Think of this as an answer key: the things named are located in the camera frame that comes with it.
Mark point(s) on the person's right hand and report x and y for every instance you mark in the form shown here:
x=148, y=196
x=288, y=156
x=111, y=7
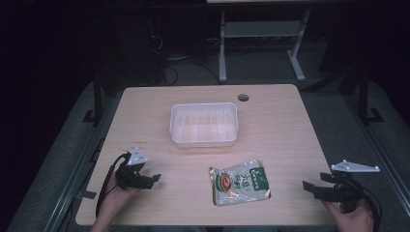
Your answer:
x=353, y=220

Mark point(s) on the black metal stand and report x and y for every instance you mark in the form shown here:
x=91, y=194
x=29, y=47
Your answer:
x=364, y=100
x=96, y=103

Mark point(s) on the white metal desk frame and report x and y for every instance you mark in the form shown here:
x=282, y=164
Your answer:
x=262, y=29

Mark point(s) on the translucent plastic container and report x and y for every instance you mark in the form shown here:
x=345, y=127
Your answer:
x=204, y=125

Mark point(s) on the black tape strip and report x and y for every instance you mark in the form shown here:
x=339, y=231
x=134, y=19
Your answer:
x=88, y=194

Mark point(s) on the white and green food packet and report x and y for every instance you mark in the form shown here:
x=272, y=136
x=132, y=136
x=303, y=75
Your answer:
x=240, y=183

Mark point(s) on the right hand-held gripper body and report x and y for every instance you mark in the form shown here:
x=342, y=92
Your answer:
x=341, y=193

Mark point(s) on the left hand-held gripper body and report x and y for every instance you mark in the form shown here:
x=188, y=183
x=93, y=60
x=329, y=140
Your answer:
x=129, y=179

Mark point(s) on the person's left hand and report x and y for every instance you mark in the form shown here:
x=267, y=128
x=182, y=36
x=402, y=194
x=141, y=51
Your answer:
x=116, y=199

